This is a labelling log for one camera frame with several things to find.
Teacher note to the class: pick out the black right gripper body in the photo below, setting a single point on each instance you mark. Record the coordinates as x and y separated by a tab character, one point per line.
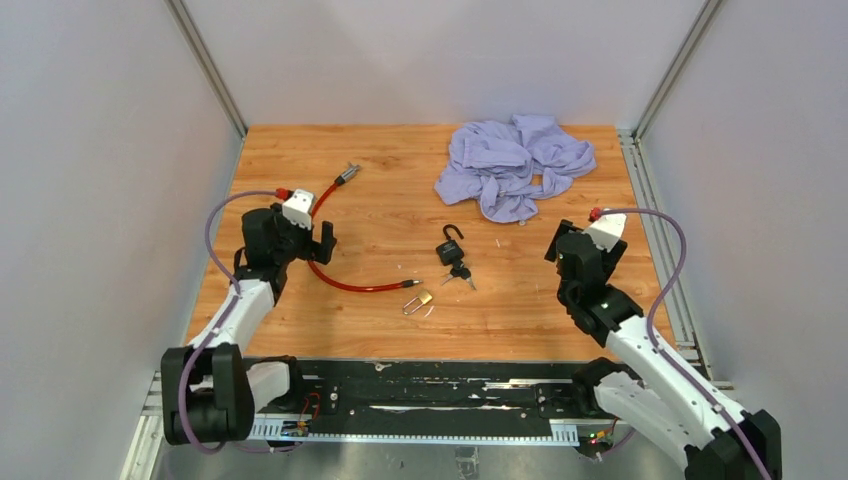
609	260

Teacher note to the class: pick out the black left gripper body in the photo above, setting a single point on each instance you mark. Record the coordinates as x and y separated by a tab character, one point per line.
295	241

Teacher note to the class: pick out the small brass padlock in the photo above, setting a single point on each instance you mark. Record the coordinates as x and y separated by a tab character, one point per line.
420	300

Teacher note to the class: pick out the black padlock body with shackle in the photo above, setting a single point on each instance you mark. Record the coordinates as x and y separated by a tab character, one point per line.
449	252

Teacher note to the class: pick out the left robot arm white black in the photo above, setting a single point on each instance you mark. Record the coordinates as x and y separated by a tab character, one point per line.
210	394

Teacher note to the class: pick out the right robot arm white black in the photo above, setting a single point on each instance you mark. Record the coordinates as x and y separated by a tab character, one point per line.
650	386

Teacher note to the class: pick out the crumpled lavender cloth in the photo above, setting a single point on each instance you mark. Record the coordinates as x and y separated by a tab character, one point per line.
507	167

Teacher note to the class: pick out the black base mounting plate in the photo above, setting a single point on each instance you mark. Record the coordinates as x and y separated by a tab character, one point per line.
438	397

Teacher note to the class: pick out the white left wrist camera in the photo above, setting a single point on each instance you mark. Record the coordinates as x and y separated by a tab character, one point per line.
297	209

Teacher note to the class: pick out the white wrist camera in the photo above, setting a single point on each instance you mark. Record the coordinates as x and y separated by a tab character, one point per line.
297	209
607	231

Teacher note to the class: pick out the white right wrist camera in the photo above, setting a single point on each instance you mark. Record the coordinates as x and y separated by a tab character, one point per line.
607	231

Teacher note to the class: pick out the slotted white cable duct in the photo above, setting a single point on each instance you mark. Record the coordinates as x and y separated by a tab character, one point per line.
277	430

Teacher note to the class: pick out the aluminium frame post left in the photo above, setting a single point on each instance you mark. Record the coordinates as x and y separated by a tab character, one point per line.
196	43

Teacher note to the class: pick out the aluminium frame post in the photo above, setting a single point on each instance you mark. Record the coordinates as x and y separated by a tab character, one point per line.
196	43
702	22

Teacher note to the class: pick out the aluminium frame post right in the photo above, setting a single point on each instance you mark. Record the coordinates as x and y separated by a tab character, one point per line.
702	22

